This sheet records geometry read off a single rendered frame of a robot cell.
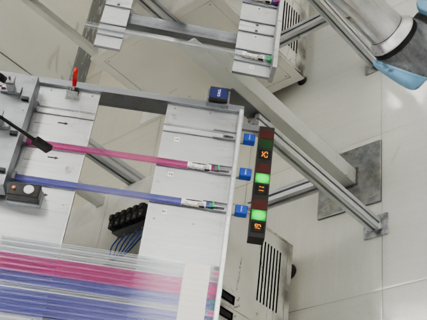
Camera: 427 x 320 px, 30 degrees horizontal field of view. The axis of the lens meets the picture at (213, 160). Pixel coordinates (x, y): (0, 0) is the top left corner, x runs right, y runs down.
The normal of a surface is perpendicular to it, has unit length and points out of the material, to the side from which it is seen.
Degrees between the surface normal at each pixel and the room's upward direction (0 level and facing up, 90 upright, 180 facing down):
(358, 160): 0
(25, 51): 90
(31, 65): 90
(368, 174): 0
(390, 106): 0
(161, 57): 90
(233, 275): 90
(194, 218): 46
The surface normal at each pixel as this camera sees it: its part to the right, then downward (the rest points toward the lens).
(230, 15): -0.11, 0.81
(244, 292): 0.75, -0.31
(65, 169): 0.08, -0.57
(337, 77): -0.65, -0.51
